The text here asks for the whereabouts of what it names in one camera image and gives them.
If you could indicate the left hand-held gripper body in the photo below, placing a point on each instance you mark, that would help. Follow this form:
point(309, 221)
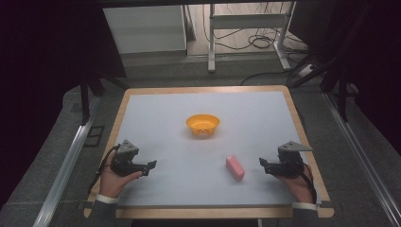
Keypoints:
point(123, 164)

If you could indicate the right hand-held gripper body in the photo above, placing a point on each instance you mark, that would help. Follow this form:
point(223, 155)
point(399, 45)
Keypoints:
point(288, 165)

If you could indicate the person's left hand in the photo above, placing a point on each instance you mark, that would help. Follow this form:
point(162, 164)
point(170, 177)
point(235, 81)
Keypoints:
point(111, 184)

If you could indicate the person's right hand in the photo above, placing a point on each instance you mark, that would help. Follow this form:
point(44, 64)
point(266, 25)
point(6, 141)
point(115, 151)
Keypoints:
point(299, 189)

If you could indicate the pink rounded bar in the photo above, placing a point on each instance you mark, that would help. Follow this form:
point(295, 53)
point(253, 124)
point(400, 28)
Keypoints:
point(235, 167)

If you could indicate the white table mat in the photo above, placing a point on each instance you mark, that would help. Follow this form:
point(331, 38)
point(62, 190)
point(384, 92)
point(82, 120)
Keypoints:
point(189, 170)

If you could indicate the orange plastic bowl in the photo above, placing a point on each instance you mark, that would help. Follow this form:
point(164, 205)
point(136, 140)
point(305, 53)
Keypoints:
point(202, 123)

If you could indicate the black metal stand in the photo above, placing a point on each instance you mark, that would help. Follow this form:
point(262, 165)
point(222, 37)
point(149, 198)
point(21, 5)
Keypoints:
point(343, 94)
point(84, 101)

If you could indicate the white power strip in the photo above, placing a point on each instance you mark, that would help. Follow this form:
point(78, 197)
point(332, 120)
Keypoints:
point(306, 70)

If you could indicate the dark curtain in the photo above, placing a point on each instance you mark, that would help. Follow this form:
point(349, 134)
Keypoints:
point(47, 63)
point(362, 47)

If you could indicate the white cabinet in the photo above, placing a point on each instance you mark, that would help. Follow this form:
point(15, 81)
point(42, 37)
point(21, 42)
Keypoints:
point(145, 30)

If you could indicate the aluminium rail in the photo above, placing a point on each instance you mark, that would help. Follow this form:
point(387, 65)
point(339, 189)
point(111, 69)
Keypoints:
point(362, 157)
point(64, 170)

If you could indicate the white metal desk frame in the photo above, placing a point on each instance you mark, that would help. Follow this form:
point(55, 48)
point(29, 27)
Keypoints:
point(211, 41)

